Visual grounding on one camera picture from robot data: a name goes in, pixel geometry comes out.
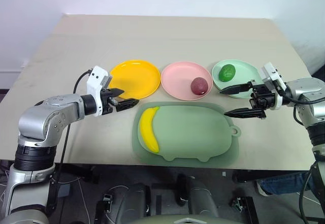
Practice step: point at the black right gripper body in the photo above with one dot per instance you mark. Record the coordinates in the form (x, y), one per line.
(264, 98)

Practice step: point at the pink plate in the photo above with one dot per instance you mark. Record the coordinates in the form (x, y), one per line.
(177, 79)

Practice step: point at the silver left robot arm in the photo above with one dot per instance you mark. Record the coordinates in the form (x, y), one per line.
(50, 114)

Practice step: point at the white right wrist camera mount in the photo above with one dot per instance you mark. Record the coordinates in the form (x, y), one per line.
(273, 75)

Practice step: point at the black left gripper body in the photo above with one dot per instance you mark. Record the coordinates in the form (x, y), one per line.
(106, 102)

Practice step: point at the yellow banana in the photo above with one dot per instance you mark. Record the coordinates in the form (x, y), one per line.
(147, 130)

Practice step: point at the yellow plate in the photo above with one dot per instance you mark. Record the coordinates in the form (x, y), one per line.
(137, 79)

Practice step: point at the light green plate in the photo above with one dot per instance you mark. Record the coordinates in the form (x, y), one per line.
(243, 71)

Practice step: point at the green avocado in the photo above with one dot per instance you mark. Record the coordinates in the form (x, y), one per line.
(227, 72)

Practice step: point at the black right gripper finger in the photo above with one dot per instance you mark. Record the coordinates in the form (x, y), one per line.
(246, 113)
(236, 89)

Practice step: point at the black table frame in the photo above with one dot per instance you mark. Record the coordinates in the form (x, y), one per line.
(76, 171)

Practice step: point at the dark red round fruit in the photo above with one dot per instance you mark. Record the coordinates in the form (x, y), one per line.
(199, 85)

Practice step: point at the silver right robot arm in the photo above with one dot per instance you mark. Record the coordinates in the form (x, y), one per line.
(306, 89)

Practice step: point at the small grey floor box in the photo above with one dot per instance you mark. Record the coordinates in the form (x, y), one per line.
(63, 191)

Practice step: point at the grey robot torso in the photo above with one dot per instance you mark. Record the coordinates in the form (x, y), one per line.
(188, 220)

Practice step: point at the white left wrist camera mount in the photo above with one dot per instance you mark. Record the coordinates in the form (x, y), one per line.
(96, 81)

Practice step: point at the dark rounded shape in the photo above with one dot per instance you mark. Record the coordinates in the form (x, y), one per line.
(134, 201)
(203, 198)

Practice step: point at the white shoe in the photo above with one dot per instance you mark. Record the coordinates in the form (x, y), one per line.
(261, 188)

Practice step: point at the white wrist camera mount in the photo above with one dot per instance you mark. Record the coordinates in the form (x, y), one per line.
(273, 75)
(96, 81)

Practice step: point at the person's blue jeans leg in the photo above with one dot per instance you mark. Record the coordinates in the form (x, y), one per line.
(284, 183)

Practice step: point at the green pig-shaped tray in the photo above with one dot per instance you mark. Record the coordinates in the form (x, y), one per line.
(193, 132)

